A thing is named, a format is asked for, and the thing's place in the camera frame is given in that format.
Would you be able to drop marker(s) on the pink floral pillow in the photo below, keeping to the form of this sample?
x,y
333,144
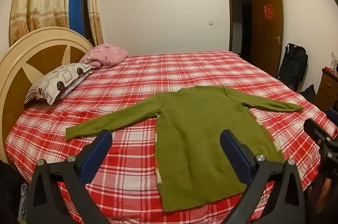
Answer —
x,y
108,55

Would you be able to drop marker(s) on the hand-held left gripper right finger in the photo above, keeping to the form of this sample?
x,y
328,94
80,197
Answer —
x,y
233,152

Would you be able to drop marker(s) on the cream and brown headboard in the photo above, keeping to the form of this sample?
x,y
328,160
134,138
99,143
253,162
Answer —
x,y
15,68

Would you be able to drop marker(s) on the green knit sweater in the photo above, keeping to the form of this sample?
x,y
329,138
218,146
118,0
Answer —
x,y
198,134

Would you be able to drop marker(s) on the red plaid bed sheet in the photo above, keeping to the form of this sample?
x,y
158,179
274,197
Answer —
x,y
158,73

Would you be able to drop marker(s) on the brown wooden door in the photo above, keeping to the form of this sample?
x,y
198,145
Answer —
x,y
266,41

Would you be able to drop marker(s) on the dark bag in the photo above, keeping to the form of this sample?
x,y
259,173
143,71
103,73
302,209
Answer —
x,y
309,94

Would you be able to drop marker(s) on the white brown patterned pillow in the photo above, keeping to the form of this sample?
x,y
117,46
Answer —
x,y
58,78

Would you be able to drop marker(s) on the brown wooden cabinet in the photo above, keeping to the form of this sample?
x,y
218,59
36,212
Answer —
x,y
327,92

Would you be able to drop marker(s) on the red paper door decoration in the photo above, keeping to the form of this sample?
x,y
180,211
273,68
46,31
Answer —
x,y
268,12

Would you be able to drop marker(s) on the dark wooden door frame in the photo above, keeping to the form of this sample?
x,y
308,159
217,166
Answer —
x,y
230,15

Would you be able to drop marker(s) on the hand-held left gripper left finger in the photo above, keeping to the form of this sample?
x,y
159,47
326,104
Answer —
x,y
98,152

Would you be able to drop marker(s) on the black folded stroller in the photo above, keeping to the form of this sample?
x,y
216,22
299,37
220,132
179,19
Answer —
x,y
293,65

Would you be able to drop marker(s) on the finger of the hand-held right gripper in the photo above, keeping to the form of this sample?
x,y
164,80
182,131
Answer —
x,y
332,114
317,131

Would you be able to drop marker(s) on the white box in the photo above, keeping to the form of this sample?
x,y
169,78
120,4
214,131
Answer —
x,y
334,60

